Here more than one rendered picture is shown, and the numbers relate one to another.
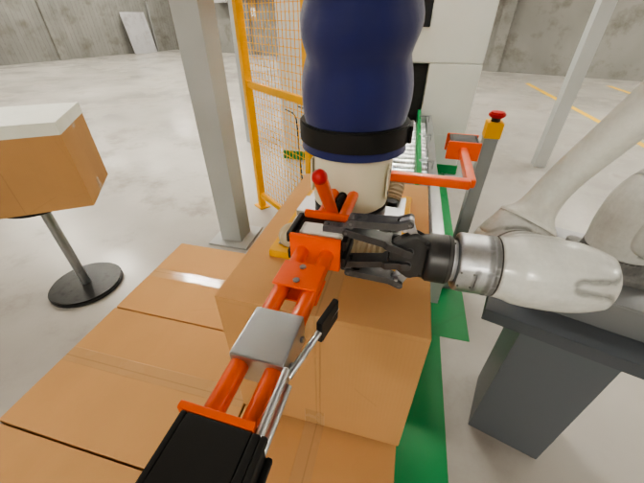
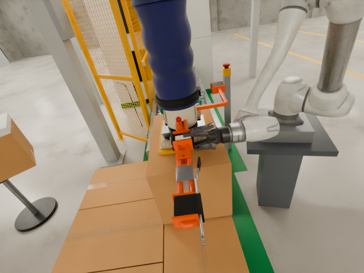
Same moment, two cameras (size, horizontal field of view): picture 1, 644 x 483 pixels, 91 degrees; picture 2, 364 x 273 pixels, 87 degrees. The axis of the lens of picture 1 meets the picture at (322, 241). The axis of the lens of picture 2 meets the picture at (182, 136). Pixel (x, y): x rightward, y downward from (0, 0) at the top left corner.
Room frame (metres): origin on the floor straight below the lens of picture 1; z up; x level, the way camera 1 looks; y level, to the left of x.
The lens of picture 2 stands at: (-0.25, 0.15, 1.58)
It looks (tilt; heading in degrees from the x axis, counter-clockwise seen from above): 34 degrees down; 348
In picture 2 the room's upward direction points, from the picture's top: 11 degrees counter-clockwise
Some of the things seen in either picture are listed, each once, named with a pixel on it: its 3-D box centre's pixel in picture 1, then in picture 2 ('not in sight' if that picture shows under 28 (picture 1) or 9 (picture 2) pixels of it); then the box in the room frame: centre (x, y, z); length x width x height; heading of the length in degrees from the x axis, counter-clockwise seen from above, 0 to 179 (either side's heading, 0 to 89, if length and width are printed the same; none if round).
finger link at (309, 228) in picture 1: (323, 230); (182, 137); (0.42, 0.00, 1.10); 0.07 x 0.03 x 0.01; 76
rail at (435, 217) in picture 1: (429, 171); (203, 95); (2.08, -0.75, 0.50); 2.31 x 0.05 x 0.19; 166
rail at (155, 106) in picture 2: not in sight; (156, 103); (2.24, -0.12, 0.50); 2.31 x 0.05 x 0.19; 166
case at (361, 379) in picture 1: (344, 285); (188, 159); (0.66, -0.06, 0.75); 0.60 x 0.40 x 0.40; 165
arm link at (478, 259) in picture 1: (470, 263); (235, 132); (0.37, -0.22, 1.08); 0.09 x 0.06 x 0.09; 166
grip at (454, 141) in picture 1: (462, 147); (217, 87); (0.89, -0.40, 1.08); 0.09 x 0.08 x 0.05; 74
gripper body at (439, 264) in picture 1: (420, 255); (218, 135); (0.39, -0.15, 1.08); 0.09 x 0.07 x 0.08; 76
